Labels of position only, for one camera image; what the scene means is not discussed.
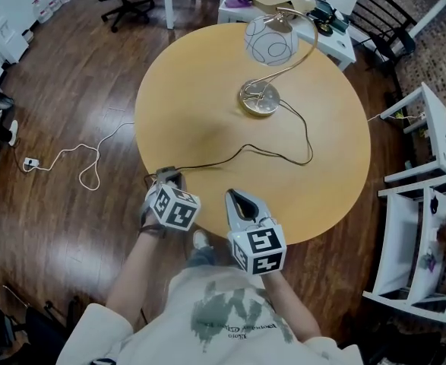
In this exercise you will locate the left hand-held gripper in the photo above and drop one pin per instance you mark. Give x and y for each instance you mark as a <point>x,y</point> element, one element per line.
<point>177,207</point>

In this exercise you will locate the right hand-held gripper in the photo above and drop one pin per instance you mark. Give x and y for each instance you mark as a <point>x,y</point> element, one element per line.
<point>258,251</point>

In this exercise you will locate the gold lamp with white globe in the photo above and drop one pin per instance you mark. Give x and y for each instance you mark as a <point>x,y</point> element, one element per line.
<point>270,44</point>

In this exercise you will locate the person's left forearm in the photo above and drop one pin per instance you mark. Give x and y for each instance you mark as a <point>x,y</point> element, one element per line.
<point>139,268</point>

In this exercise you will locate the person's right forearm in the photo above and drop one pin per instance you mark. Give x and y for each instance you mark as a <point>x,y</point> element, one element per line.
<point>291,306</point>

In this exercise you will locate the person's white shoe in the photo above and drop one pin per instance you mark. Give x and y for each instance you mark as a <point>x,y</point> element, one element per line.
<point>202,239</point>

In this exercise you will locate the person's jeans leg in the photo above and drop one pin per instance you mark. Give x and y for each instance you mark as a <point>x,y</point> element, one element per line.
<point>200,257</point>

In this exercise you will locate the person's cream printed shirt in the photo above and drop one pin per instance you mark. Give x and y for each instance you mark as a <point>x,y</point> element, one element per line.
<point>215,318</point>

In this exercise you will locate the white shelf unit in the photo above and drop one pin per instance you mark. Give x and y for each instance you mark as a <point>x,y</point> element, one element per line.
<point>403,242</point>

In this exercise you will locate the white rectangular side table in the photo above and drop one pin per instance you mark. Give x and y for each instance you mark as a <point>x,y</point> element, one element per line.
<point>329,48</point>

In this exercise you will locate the purple cloth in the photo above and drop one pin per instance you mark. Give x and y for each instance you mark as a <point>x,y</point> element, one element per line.
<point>237,0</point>

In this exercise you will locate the black tray with items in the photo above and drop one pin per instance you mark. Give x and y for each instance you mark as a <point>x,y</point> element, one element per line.
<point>327,17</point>

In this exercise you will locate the row of clear water bottles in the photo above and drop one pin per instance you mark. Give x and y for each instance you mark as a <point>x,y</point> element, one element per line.
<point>53,2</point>

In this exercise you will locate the white water dispenser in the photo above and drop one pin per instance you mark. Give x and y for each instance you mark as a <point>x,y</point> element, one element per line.
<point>2,32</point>

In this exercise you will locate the black metal frame chair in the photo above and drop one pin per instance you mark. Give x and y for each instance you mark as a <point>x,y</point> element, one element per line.
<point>391,32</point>

